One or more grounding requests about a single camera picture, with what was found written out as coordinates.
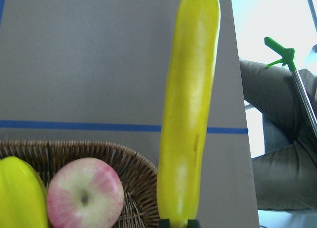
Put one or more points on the green handled reacher tool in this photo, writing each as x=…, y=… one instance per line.
x=287, y=59

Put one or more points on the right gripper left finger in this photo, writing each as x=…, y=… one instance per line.
x=164, y=223

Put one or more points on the seated person beige shirt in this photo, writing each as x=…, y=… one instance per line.
x=286, y=175

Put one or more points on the red apple top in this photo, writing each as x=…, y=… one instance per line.
x=85, y=193

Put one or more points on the yellow lemon fruit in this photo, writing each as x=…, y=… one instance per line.
x=22, y=195

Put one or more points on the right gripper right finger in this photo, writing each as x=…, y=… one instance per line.
x=193, y=223

